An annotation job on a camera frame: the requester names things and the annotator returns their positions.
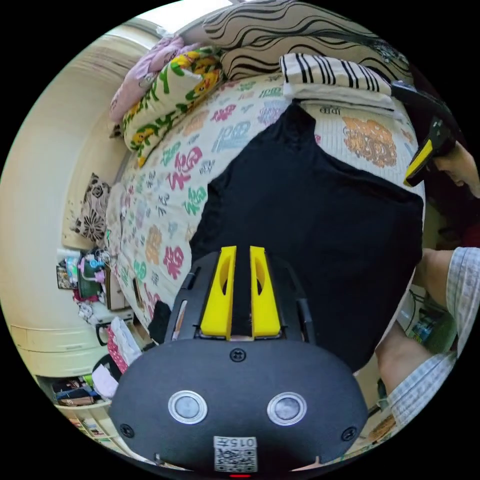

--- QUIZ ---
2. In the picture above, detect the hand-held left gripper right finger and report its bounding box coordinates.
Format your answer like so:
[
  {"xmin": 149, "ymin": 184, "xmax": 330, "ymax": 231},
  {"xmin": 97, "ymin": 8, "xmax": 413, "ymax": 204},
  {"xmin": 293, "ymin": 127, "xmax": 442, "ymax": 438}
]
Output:
[{"xmin": 249, "ymin": 245, "xmax": 281, "ymax": 336}]

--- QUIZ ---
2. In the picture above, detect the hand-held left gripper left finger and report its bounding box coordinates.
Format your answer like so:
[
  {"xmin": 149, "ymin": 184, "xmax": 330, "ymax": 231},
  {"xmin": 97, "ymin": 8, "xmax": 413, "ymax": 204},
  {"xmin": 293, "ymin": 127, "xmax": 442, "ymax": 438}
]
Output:
[{"xmin": 200, "ymin": 245, "xmax": 238, "ymax": 336}]

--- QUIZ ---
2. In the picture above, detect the black t-shirt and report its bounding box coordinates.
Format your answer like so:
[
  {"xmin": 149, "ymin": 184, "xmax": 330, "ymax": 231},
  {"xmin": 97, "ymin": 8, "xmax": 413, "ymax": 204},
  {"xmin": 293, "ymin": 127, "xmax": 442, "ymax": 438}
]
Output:
[{"xmin": 189, "ymin": 100, "xmax": 425, "ymax": 374}]

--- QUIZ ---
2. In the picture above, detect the person's right hand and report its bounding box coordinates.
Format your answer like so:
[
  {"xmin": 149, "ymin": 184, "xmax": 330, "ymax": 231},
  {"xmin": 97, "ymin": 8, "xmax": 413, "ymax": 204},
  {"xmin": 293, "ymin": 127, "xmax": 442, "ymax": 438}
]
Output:
[{"xmin": 434, "ymin": 142, "xmax": 480, "ymax": 200}]

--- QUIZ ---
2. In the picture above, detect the pink dotted bag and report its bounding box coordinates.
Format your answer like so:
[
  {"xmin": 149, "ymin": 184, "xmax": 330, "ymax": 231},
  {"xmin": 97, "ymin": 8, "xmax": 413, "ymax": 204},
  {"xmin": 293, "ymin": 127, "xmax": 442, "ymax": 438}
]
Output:
[{"xmin": 106, "ymin": 316, "xmax": 143, "ymax": 373}]

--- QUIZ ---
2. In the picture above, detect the pile of clothes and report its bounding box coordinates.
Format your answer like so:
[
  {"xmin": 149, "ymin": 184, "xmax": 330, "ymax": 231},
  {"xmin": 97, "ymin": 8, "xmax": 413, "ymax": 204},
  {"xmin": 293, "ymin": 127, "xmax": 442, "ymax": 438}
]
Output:
[{"xmin": 279, "ymin": 52, "xmax": 399, "ymax": 114}]

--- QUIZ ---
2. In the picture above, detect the bed with printed sheet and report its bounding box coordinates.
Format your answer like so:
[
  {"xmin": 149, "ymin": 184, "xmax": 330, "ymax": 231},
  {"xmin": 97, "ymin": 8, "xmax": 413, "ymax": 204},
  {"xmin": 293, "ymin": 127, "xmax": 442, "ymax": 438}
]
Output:
[{"xmin": 104, "ymin": 69, "xmax": 427, "ymax": 377}]

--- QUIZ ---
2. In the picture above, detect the person's body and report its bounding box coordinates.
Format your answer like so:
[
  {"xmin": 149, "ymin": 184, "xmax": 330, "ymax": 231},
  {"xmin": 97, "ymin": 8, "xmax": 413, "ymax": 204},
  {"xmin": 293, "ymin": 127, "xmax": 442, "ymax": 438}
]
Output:
[{"xmin": 374, "ymin": 245, "xmax": 480, "ymax": 427}]

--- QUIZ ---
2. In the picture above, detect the black white floral cushion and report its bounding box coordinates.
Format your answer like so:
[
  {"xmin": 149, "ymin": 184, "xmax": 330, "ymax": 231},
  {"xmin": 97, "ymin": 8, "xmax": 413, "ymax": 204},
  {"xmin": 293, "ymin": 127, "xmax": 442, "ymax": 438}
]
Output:
[{"xmin": 74, "ymin": 172, "xmax": 113, "ymax": 243}]

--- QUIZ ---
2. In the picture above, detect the low shelf with books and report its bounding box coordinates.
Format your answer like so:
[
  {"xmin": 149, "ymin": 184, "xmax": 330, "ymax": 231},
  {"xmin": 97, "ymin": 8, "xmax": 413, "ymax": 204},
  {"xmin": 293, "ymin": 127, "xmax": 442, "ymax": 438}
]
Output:
[{"xmin": 35, "ymin": 373, "xmax": 127, "ymax": 453}]

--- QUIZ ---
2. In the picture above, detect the wavy striped quilt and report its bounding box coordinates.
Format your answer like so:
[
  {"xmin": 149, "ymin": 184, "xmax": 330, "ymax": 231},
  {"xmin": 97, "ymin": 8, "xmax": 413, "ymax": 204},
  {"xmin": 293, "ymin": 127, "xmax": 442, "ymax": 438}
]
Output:
[{"xmin": 179, "ymin": 0, "xmax": 415, "ymax": 83}]

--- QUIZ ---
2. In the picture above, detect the pillow with yellow green print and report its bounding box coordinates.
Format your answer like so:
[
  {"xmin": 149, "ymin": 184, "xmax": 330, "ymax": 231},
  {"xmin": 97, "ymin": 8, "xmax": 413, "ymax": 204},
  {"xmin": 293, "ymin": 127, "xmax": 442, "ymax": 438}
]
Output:
[{"xmin": 122, "ymin": 46, "xmax": 226, "ymax": 168}]

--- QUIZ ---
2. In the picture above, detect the pink blanket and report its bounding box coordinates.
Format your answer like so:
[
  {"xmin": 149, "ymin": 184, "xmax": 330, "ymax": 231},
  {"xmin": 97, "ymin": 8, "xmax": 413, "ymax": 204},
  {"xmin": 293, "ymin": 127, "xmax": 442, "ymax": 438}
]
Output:
[{"xmin": 108, "ymin": 34, "xmax": 202, "ymax": 122}]

